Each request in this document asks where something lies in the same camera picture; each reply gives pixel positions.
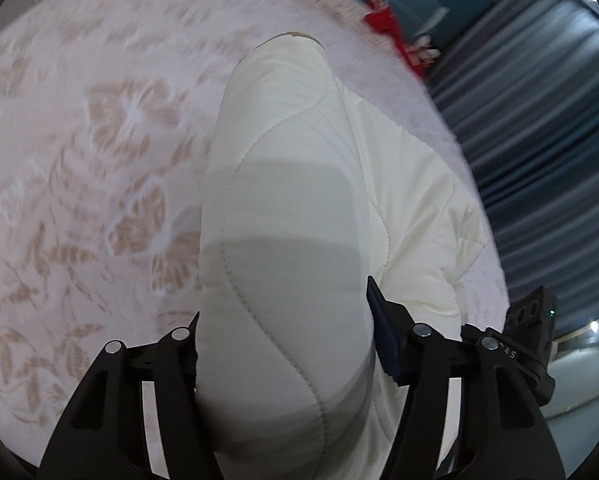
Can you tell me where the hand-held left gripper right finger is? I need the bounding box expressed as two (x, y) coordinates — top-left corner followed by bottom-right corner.
(366, 275), (566, 480)

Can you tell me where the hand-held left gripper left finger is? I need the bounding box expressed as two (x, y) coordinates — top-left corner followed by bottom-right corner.
(37, 311), (216, 480)

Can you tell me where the white quilted blanket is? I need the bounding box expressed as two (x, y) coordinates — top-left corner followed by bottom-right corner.
(194, 31), (490, 480)

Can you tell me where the grey striped curtain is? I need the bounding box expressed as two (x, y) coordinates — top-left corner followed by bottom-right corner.
(423, 0), (599, 338)

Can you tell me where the pink floral bedspread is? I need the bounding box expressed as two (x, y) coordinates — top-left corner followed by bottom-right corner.
(0, 0), (511, 466)

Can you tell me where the stuffed toy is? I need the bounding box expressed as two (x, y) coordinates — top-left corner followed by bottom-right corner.
(410, 35), (443, 68)

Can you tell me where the red cloth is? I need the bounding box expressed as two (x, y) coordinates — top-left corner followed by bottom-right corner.
(362, 0), (426, 80)

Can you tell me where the blue padded headboard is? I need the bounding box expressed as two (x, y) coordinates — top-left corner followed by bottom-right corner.
(379, 0), (486, 56)

